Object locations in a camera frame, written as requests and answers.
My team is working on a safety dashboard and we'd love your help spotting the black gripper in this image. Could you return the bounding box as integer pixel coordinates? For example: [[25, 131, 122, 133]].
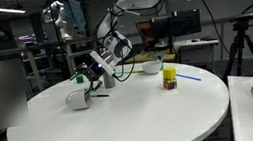
[[75, 59, 108, 98]]

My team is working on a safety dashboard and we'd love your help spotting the white cup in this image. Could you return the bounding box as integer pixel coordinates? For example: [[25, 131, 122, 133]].
[[63, 87, 94, 113]]

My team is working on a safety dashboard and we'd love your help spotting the black pen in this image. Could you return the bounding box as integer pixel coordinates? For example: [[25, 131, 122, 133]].
[[90, 91, 110, 100]]

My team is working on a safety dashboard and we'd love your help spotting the green cube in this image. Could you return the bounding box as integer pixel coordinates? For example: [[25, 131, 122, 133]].
[[75, 74, 85, 85]]

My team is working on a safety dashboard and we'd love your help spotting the stainless steel bottle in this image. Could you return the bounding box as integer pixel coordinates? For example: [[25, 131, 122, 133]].
[[102, 71, 117, 90]]

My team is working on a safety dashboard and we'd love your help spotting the grey metal workbench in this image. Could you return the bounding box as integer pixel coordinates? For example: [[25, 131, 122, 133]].
[[20, 34, 103, 94]]

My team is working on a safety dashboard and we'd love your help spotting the white bowl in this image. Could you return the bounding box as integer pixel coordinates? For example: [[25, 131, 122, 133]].
[[140, 58, 164, 76]]

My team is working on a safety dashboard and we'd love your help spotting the wooden desk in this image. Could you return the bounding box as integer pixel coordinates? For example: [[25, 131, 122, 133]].
[[123, 45, 183, 71]]

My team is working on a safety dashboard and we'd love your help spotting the teal marker with blue cap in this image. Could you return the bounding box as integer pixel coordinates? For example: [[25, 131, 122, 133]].
[[157, 54, 166, 72]]

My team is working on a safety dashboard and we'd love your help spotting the monitor with orange screen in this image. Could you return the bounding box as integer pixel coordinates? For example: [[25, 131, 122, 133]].
[[135, 19, 156, 45]]

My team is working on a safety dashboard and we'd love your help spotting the blue hanging cloth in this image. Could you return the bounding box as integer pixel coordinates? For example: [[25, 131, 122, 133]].
[[63, 0, 88, 34]]

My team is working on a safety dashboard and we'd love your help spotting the multicoloured puzzle cube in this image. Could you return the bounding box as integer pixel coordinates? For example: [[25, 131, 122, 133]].
[[161, 76, 179, 91]]

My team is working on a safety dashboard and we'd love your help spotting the yellow block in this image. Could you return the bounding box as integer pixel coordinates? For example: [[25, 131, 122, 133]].
[[162, 66, 178, 82]]

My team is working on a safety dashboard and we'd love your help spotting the blue plastic straw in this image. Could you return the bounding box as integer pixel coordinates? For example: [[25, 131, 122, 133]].
[[176, 70, 203, 85]]

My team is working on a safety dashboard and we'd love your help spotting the black computer monitor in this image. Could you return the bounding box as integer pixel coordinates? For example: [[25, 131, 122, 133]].
[[149, 7, 205, 49]]

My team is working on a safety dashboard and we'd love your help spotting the white office desk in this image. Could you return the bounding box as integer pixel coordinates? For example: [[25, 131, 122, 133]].
[[173, 34, 223, 68]]

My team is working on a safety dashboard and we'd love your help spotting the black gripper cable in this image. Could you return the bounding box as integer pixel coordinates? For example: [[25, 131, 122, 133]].
[[100, 0, 176, 85]]

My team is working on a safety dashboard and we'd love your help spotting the black camera tripod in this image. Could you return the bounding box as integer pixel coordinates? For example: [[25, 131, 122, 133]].
[[213, 11, 253, 84]]

